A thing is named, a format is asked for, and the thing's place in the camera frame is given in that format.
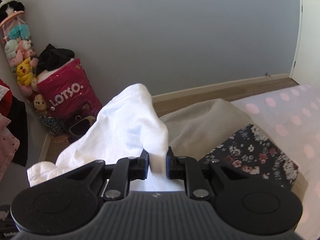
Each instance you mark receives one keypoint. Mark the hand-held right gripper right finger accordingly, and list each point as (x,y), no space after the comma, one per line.
(168,163)

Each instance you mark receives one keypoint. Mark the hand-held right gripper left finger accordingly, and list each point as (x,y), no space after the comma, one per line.
(146,163)

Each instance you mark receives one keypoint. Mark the beige fleece folded garment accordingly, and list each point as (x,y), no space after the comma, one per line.
(200,125)

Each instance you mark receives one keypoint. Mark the black handbag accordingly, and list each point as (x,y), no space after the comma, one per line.
(80,128)

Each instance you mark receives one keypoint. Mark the pink hanging garment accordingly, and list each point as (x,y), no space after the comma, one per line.
(7,147)

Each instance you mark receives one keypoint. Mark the dark floral folded garment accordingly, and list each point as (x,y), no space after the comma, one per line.
(250,150)

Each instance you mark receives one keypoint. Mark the black hanging garment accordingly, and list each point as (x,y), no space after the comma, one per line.
(18,130)

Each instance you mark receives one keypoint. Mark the teal patterned bag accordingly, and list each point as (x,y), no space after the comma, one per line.
(52,126)

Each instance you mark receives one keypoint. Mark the pink plastic bag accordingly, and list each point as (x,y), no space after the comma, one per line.
(67,87)

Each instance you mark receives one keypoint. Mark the grey pink-dotted bed sheet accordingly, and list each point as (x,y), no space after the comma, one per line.
(287,120)

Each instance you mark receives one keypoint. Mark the red and white hanging garment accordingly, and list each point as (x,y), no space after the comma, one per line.
(4,95)

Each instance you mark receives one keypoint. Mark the black crumpled garment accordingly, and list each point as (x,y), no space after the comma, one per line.
(53,57)

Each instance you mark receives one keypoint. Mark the stack of plush toys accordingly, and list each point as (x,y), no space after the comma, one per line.
(23,71)

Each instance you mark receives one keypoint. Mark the white door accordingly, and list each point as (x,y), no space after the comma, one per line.
(310,42)

